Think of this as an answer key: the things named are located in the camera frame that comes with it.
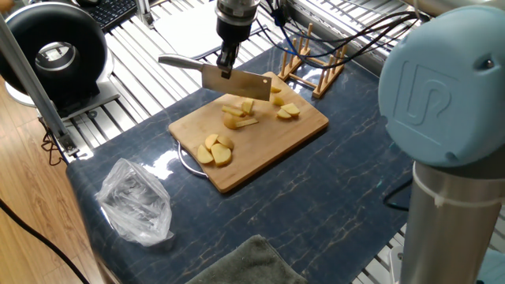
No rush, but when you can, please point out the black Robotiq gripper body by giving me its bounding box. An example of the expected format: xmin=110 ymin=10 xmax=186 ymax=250
xmin=215 ymin=17 xmax=253 ymax=43

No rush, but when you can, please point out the steel cleaver knife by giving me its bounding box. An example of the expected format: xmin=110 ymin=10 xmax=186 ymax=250
xmin=158 ymin=54 xmax=272 ymax=102

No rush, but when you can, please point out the white paper pad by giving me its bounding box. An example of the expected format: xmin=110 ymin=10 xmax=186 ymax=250
xmin=152 ymin=0 xmax=261 ymax=63

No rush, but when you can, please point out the wooden peg rack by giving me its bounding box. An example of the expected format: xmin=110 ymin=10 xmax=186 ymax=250
xmin=277 ymin=22 xmax=351 ymax=99

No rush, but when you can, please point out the wooden cutting board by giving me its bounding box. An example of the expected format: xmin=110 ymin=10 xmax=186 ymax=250
xmin=168 ymin=71 xmax=330 ymax=194

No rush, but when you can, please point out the black keyboard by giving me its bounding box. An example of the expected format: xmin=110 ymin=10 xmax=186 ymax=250
xmin=84 ymin=0 xmax=139 ymax=32

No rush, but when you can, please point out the dark blue marbled mat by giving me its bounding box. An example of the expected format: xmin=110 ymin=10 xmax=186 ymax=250
xmin=65 ymin=33 xmax=413 ymax=284

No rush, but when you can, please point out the clear plastic bag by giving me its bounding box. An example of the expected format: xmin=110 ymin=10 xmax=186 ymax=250
xmin=95 ymin=158 xmax=174 ymax=248

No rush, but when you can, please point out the grey-green towel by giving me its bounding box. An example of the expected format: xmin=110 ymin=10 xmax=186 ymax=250
xmin=185 ymin=234 xmax=309 ymax=284

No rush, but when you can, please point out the perforated aluminium plate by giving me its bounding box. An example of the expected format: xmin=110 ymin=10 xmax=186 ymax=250
xmin=389 ymin=246 xmax=403 ymax=284

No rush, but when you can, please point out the black gripper cable bundle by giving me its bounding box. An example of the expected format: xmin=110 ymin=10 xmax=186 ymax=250
xmin=256 ymin=0 xmax=423 ymax=70

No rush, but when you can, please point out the short aluminium post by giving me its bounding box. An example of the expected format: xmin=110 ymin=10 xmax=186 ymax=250
xmin=136 ymin=0 xmax=155 ymax=29

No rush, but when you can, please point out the slanted aluminium post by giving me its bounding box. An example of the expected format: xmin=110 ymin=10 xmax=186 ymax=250
xmin=0 ymin=15 xmax=80 ymax=157

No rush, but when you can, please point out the tangled black cable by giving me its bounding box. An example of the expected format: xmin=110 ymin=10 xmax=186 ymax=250
xmin=40 ymin=118 xmax=67 ymax=166

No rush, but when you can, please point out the black ring-shaped device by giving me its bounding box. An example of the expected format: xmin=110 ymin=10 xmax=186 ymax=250
xmin=0 ymin=2 xmax=122 ymax=121

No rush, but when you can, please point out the hanging black cable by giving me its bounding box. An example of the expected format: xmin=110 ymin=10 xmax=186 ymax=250
xmin=382 ymin=179 xmax=413 ymax=212

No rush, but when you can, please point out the black floor cable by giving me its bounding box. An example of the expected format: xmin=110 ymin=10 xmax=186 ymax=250
xmin=0 ymin=196 xmax=92 ymax=284

